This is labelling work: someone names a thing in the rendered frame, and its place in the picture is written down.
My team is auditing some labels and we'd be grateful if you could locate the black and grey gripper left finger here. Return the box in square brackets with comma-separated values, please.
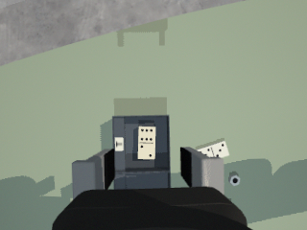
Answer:
[72, 149, 115, 199]

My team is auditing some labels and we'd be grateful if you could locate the black three-compartment bin rack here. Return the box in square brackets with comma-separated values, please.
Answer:
[112, 115, 171, 190]

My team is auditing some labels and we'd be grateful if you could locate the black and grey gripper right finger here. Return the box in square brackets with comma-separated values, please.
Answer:
[180, 147, 224, 195]

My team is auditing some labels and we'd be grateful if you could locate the grey hex nut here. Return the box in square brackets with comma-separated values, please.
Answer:
[228, 174, 240, 186]

